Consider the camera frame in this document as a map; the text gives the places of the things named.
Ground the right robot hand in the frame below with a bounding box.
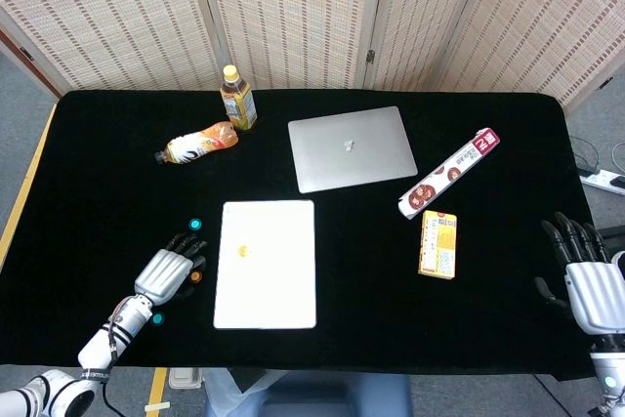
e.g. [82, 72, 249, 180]
[534, 211, 625, 336]

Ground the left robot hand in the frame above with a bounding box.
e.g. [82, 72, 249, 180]
[134, 233, 209, 309]

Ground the white magnetic board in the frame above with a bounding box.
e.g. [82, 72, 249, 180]
[212, 199, 317, 331]

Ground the white floor box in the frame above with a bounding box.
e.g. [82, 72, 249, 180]
[168, 366, 204, 391]

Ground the white power strip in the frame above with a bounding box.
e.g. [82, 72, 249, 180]
[580, 168, 625, 196]

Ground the orange drink bottle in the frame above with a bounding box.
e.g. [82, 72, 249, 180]
[153, 120, 240, 165]

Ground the yellow food box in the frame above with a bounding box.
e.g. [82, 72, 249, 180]
[417, 210, 459, 280]

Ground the yellow cap tea bottle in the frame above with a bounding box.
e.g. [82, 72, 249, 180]
[219, 64, 259, 132]

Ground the long white cookie box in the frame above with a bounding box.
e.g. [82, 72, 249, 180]
[397, 127, 502, 221]

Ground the blue padded seat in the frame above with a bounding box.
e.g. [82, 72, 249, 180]
[204, 370, 414, 417]

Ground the black tablecloth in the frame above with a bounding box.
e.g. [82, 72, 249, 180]
[0, 89, 604, 382]

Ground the silver closed laptop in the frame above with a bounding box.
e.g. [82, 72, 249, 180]
[287, 105, 419, 194]

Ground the woven folding screen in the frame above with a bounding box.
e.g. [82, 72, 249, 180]
[0, 0, 625, 105]

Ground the black floor cable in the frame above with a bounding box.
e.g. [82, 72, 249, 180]
[569, 136, 603, 175]

